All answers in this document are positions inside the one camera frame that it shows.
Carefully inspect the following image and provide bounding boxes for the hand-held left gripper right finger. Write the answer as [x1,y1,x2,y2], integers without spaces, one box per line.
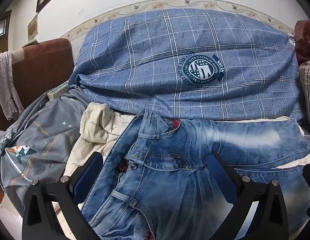
[207,151,289,240]

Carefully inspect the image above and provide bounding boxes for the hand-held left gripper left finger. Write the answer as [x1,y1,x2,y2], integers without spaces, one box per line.
[22,151,104,240]

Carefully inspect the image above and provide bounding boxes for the blue denim pants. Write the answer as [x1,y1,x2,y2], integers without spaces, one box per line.
[81,108,310,240]

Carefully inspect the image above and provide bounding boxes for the cream leaf-print blanket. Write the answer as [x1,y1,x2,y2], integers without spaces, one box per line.
[51,102,310,233]

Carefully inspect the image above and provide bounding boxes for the grey star-print quilt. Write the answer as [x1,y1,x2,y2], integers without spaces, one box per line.
[0,86,89,217]

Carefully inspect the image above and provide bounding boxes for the patterned cardboard box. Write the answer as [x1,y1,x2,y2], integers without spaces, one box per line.
[47,84,70,100]

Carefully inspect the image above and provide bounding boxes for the striped beige pillow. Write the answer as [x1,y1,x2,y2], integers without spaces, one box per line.
[299,60,310,130]

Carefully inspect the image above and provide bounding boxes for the brown headboard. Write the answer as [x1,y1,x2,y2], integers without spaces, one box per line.
[0,38,75,130]

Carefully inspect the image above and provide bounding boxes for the grey hanging cloth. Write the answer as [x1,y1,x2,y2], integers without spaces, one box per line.
[0,51,24,120]

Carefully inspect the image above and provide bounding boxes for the blue plaid quilt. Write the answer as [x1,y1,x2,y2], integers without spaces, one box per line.
[68,8,307,122]

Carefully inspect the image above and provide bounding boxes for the brown leather bag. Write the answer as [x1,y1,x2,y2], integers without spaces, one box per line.
[294,20,310,64]

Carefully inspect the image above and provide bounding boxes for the small unframed picture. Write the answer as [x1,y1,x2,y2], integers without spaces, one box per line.
[28,14,39,40]

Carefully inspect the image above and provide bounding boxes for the small dark picture frame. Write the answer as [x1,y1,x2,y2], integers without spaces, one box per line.
[0,10,12,40]

